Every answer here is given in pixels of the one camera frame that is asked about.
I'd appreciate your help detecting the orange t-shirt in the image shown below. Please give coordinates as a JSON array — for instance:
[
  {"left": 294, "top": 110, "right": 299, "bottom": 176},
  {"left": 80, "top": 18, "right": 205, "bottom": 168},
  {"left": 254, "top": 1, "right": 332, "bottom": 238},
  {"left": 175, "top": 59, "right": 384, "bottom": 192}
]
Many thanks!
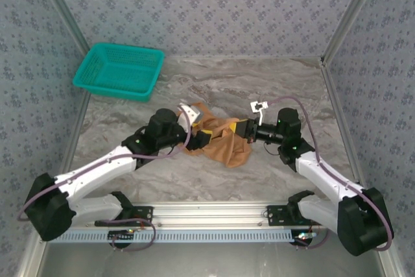
[{"left": 181, "top": 101, "right": 253, "bottom": 169}]

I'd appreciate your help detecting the teal plastic mesh basket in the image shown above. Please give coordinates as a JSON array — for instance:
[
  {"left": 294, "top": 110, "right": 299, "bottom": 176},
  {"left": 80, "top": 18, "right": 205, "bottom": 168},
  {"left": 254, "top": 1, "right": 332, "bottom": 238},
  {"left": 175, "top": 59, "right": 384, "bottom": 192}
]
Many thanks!
[{"left": 72, "top": 42, "right": 165, "bottom": 102}]

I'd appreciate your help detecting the small circuit board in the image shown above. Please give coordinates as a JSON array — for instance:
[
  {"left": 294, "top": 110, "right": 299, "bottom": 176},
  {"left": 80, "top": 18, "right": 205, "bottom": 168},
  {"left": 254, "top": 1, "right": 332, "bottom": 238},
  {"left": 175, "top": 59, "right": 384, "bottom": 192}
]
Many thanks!
[
  {"left": 108, "top": 230, "right": 136, "bottom": 241},
  {"left": 292, "top": 230, "right": 318, "bottom": 246}
]

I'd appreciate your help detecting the brushed metal panel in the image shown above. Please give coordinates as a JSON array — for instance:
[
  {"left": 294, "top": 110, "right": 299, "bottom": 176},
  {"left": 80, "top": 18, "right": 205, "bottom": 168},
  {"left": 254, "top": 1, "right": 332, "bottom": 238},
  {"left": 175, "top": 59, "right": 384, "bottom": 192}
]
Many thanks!
[{"left": 35, "top": 241, "right": 386, "bottom": 277}]

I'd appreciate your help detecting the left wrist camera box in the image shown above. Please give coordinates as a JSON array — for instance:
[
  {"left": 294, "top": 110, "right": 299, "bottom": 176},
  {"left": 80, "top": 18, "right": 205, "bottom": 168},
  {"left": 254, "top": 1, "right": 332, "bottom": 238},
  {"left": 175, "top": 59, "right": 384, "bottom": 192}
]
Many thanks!
[{"left": 177, "top": 102, "right": 204, "bottom": 126}]

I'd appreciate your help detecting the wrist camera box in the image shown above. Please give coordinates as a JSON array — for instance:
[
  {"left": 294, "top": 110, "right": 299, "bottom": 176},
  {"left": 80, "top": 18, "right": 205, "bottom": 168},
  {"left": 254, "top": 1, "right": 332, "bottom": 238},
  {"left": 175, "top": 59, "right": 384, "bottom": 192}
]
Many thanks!
[
  {"left": 177, "top": 102, "right": 204, "bottom": 126},
  {"left": 249, "top": 100, "right": 270, "bottom": 125}
]

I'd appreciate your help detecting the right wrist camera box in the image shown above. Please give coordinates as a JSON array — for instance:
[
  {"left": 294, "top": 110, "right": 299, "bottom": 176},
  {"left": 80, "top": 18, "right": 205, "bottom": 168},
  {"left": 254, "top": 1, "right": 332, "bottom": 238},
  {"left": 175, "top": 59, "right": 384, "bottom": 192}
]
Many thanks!
[{"left": 249, "top": 100, "right": 270, "bottom": 125}]

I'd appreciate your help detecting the thin aluminium table end rail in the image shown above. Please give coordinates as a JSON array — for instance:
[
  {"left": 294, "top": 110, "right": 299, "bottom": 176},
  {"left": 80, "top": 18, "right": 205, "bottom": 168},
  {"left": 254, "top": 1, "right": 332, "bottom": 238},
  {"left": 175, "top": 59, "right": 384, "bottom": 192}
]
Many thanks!
[{"left": 163, "top": 56, "right": 322, "bottom": 62}]

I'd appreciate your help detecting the wide aluminium mounting rail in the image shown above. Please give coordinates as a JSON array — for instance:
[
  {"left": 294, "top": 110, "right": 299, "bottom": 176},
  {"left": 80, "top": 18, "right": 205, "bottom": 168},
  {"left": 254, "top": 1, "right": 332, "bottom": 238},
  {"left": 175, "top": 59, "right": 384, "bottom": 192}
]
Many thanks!
[{"left": 73, "top": 201, "right": 340, "bottom": 228}]

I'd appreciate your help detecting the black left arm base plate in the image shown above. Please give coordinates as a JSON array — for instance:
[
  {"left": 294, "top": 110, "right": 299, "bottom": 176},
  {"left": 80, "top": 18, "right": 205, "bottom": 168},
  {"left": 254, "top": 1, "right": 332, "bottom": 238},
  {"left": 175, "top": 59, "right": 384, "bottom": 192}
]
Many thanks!
[{"left": 94, "top": 206, "right": 154, "bottom": 228}]

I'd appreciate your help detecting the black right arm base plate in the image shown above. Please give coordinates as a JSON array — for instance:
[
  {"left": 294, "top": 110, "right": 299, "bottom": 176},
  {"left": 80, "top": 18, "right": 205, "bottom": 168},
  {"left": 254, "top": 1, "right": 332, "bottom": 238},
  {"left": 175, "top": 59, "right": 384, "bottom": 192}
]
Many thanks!
[{"left": 266, "top": 204, "right": 312, "bottom": 226}]

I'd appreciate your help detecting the slotted pale cable duct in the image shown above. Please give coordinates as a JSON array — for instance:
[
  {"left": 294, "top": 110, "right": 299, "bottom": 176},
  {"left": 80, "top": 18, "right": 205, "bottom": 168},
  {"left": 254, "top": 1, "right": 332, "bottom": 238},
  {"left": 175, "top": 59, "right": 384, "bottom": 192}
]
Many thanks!
[{"left": 51, "top": 228, "right": 301, "bottom": 244}]

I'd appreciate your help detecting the slanted aluminium frame post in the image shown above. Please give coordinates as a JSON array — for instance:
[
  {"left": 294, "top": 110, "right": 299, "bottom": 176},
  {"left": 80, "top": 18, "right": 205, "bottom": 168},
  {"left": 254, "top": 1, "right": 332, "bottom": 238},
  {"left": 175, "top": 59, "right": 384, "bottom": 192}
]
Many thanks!
[
  {"left": 32, "top": 0, "right": 99, "bottom": 67},
  {"left": 320, "top": 0, "right": 388, "bottom": 64}
]

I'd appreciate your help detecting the short aluminium frame leg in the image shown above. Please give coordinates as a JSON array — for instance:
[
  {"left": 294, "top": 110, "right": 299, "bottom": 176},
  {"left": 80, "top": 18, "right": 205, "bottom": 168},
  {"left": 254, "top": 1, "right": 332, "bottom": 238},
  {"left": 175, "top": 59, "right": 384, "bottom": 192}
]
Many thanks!
[
  {"left": 379, "top": 250, "right": 408, "bottom": 277},
  {"left": 14, "top": 241, "right": 49, "bottom": 277}
]

